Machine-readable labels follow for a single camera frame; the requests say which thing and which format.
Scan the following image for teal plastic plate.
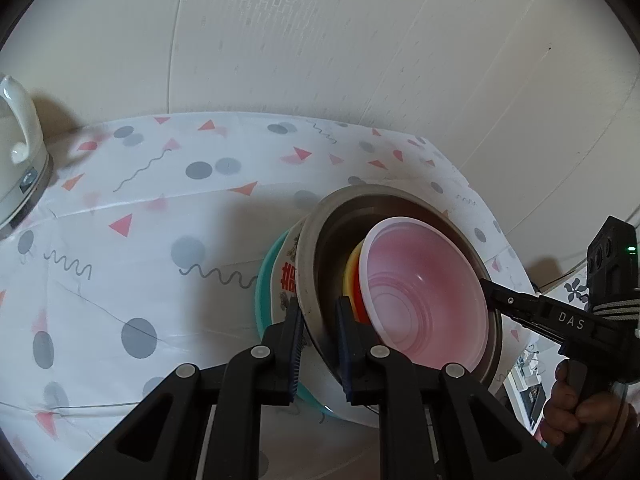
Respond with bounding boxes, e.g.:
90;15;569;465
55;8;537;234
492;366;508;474
254;230;341;423

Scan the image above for yellow plastic bowl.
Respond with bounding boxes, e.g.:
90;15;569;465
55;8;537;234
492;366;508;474
342;240;368;323

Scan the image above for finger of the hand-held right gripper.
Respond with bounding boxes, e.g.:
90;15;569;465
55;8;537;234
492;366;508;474
480;277;546;321
520;319;568;347

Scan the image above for person's right hand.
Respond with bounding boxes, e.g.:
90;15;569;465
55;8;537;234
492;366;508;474
542;360;633;466

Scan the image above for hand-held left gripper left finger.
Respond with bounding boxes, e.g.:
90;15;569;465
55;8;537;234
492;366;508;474
67;296;303;480

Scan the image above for white floral ceramic kettle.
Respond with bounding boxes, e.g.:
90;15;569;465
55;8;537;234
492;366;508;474
0;74;53;241

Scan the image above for white plate floral red rim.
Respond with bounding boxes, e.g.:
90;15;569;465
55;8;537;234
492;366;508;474
270;217;503;428

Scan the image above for stainless steel bowl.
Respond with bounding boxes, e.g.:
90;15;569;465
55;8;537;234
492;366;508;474
298;185;504;396

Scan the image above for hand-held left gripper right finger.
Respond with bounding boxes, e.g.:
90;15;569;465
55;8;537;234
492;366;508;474
336;296;566;480

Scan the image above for red plastic bowl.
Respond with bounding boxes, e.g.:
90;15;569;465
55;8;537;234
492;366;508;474
350;216;490;376

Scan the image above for white electronic device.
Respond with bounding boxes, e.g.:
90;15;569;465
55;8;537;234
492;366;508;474
505;340;551;428

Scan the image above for white patterned tablecloth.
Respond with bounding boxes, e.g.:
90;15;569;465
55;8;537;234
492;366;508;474
0;111;531;480

